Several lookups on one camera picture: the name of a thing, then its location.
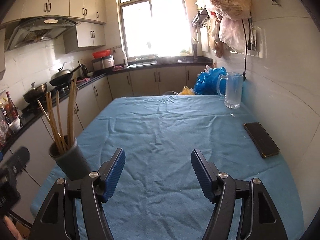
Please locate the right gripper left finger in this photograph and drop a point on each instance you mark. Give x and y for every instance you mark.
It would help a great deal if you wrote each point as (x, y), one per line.
(57, 218)

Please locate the wooden chopstick two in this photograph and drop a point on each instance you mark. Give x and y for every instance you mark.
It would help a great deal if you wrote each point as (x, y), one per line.
(45, 113)

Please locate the wooden chopstick three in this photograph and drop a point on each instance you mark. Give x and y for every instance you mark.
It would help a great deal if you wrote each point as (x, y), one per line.
(59, 140)

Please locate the wooden chopstick four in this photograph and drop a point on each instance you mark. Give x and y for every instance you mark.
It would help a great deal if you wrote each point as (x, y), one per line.
(60, 119)

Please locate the wooden chopstick five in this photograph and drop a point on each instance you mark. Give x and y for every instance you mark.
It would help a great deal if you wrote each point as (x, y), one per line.
(70, 115)

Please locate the wooden chopstick six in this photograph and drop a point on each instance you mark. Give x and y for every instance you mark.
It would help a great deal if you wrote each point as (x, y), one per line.
(52, 122)

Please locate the wooden chopstick one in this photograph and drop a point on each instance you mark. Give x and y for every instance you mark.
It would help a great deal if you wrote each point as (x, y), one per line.
(73, 109)

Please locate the lower kitchen cabinets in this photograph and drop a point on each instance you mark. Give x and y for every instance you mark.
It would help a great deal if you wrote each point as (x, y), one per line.
(93, 97)

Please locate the kitchen cabinets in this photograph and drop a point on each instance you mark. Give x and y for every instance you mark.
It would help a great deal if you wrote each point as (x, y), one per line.
(93, 10)
(93, 97)

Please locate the upper kitchen cabinets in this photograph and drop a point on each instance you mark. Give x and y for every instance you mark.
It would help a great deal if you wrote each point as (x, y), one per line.
(93, 10)

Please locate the kitchen window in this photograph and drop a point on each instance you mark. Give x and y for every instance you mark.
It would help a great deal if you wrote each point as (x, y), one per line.
(155, 28)

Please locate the person's left hand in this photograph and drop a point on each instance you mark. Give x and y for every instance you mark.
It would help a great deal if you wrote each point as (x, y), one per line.
(12, 228)

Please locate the dark chopstick holder cup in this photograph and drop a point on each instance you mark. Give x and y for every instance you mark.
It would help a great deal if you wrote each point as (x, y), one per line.
(72, 163)

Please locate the black smartphone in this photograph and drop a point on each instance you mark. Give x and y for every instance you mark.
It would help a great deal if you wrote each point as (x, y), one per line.
(262, 140)

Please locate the sauce bottle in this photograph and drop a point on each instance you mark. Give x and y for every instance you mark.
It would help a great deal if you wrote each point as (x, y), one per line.
(11, 109)

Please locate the steel cooking pot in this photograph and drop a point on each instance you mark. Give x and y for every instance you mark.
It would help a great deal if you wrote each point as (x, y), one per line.
(35, 92)

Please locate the blue table cloth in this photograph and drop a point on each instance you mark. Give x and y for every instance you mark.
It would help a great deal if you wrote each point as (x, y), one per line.
(158, 195)

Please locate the black wok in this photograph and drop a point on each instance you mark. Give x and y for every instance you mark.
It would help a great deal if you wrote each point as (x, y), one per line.
(63, 76)

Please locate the clear glass mug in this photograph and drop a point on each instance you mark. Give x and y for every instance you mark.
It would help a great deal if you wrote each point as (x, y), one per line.
(233, 89)

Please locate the black kettle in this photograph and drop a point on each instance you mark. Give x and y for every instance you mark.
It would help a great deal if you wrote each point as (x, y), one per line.
(82, 70)

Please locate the blue plastic bag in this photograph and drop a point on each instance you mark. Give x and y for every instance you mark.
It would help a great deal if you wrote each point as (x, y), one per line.
(206, 82)

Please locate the yellow plastic bag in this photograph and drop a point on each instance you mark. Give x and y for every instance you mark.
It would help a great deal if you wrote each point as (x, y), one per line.
(186, 91)

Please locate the range hood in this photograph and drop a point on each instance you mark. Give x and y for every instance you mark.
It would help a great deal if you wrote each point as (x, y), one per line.
(36, 29)

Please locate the red basin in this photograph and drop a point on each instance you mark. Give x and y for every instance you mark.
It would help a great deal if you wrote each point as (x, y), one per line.
(102, 53)

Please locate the hanging plastic bags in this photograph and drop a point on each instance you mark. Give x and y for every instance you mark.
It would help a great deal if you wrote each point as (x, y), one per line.
(226, 25)

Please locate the wall power socket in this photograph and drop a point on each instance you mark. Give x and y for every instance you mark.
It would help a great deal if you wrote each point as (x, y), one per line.
(256, 42)

